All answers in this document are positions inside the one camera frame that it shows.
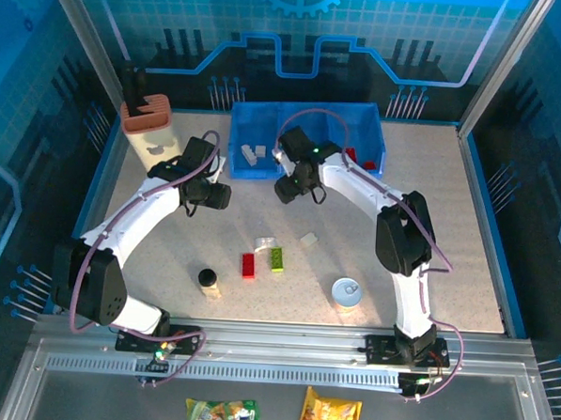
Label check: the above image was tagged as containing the clear lego brick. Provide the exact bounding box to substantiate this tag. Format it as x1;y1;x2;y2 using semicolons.
253;235;280;255

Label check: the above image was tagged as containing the blue plastic bin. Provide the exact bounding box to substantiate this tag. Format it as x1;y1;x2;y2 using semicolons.
324;101;391;179
272;101;338;180
226;101;287;182

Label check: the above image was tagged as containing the green lego brick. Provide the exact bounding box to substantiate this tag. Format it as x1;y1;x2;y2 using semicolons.
269;246;287;273

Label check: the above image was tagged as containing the spice jar black lid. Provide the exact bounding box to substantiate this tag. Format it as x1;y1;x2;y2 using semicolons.
195;267;225;303

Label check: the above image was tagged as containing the cream knife block pink top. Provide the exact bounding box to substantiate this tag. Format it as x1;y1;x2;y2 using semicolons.
117;91;187;173

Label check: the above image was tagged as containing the blue table edge trim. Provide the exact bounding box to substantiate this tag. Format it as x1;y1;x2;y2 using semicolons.
42;108;130;319
450;127;538;340

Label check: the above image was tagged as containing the silver tin can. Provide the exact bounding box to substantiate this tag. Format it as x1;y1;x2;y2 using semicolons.
330;276;366;316

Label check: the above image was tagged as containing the small circuit board with LEDs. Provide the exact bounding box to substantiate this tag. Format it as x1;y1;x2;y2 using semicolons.
410;372;445;395
147;341;180;375

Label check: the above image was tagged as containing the green snack bag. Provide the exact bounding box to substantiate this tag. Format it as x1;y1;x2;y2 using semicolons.
184;396;261;420

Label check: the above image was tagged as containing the yellow snack bag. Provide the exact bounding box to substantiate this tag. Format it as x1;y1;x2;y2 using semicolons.
293;385;365;420

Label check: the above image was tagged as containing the black knife handle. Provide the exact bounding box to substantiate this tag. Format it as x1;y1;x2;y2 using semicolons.
120;60;137;117
132;69;148;117

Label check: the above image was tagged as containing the aluminium front rail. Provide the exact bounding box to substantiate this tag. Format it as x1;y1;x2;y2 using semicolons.
30;310;538;375

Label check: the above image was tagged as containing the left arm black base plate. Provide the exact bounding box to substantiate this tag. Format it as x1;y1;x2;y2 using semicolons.
115;321;205;357

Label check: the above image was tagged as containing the slotted grey cable duct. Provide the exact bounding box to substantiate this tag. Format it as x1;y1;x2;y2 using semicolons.
44;353;401;390

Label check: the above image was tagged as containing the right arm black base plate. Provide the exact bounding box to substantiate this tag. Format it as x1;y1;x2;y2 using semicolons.
364;334;452;370

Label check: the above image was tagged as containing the aluminium frame post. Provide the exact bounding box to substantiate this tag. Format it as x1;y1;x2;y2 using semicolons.
456;0;559;143
36;0;132;114

